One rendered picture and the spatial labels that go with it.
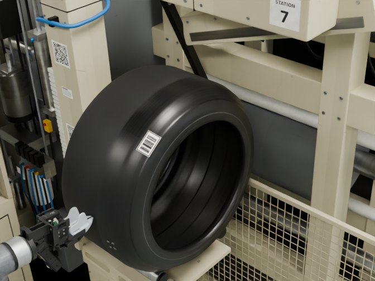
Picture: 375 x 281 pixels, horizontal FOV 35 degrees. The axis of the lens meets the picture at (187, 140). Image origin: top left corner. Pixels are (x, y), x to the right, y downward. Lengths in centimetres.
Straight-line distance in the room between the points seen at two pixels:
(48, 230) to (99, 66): 57
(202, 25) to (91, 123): 52
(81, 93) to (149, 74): 25
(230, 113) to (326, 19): 38
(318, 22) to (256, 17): 16
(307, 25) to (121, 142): 55
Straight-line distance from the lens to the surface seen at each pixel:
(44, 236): 156
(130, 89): 166
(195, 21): 195
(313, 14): 152
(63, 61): 185
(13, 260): 151
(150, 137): 153
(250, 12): 160
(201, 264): 206
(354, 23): 160
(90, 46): 183
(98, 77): 188
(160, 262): 176
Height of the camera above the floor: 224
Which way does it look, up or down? 33 degrees down
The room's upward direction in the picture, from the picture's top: 3 degrees counter-clockwise
